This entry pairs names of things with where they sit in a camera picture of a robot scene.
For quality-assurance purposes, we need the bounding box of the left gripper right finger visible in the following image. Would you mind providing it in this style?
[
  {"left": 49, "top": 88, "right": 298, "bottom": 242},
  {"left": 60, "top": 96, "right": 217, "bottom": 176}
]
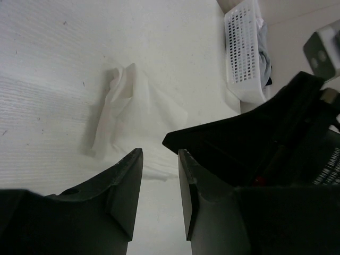
[{"left": 178, "top": 149, "right": 339, "bottom": 254}]

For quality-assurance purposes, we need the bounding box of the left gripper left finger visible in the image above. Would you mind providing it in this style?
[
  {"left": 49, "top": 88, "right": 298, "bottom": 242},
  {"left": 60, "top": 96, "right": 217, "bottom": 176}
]
[{"left": 1, "top": 149, "right": 143, "bottom": 254}]

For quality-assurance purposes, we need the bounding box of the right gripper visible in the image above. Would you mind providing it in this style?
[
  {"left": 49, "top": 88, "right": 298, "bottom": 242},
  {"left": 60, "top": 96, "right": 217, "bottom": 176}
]
[{"left": 162, "top": 72, "right": 339, "bottom": 186}]

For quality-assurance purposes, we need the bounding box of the white tank top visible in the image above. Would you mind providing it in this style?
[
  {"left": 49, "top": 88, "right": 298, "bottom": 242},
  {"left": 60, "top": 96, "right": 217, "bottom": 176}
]
[{"left": 79, "top": 63, "right": 188, "bottom": 181}]

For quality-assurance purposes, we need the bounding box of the grey tank top in basket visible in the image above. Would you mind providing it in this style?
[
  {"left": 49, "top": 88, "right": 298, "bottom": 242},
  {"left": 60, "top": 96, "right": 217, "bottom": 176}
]
[{"left": 257, "top": 22, "right": 271, "bottom": 88}]

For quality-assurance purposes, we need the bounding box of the black garment in basket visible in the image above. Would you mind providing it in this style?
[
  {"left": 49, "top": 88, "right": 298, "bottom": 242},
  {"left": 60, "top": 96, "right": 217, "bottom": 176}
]
[{"left": 266, "top": 77, "right": 273, "bottom": 86}]

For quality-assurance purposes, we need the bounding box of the white plastic laundry basket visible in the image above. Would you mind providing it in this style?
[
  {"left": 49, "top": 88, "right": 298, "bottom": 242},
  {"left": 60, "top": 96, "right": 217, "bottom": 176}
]
[{"left": 224, "top": 1, "right": 267, "bottom": 105}]

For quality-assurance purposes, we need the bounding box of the white pink garment in basket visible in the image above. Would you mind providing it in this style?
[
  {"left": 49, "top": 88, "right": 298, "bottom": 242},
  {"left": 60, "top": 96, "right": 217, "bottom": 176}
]
[{"left": 256, "top": 18, "right": 264, "bottom": 29}]

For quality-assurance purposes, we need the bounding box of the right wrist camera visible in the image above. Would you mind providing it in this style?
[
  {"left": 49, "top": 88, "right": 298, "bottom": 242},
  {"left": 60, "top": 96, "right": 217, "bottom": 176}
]
[{"left": 303, "top": 20, "right": 339, "bottom": 82}]

